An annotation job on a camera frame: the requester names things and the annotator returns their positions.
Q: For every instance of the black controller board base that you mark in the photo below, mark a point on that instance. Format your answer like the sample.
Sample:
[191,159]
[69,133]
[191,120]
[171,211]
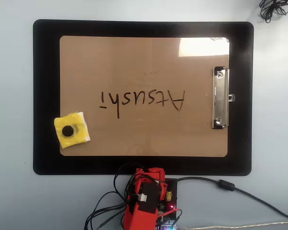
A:
[171,189]

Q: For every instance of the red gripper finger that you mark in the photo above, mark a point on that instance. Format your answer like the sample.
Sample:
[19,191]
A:
[163,191]

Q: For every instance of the silver metal clipboard clip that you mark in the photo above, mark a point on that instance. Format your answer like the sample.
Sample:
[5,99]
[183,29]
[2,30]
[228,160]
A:
[220,100]

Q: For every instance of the black rectangular desk mat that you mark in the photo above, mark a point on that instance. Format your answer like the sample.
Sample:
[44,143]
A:
[45,95]

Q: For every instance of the red robot arm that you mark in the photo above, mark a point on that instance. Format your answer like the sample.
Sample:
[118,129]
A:
[144,210]

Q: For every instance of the brown clipboard with writing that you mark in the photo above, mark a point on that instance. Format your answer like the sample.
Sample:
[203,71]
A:
[134,60]

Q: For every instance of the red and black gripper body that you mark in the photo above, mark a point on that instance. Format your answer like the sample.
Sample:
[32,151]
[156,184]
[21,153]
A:
[150,173]

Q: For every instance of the yellow sponge with black knob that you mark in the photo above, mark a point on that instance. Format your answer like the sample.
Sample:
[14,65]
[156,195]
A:
[75,139]

